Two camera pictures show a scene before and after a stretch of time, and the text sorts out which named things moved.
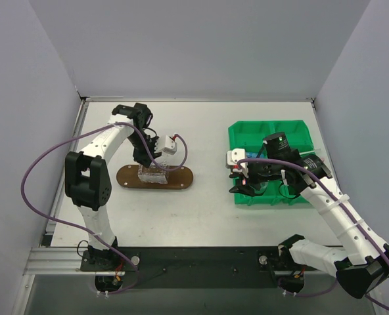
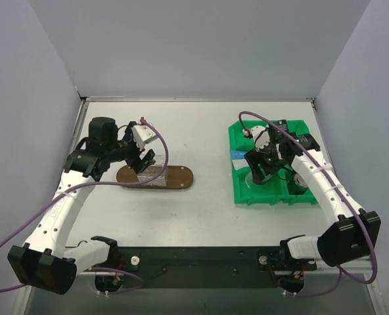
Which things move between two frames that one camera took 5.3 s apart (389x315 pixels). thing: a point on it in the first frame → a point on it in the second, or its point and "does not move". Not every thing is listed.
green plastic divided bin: x=249 y=135 does not move
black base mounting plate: x=185 y=268 does not move
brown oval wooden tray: x=179 y=178 does not move
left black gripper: x=143 y=157 → x=134 y=153
